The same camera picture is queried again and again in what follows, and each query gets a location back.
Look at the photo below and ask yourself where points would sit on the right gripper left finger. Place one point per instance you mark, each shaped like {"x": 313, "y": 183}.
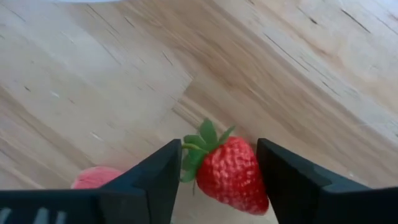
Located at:
{"x": 93, "y": 208}

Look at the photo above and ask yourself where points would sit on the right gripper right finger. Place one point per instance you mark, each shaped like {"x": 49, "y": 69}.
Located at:
{"x": 326, "y": 205}

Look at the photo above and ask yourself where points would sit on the pink toy raspberry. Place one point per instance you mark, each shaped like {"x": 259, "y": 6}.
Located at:
{"x": 93, "y": 179}

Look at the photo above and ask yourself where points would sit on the red toy strawberry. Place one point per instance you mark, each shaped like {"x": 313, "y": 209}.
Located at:
{"x": 230, "y": 174}

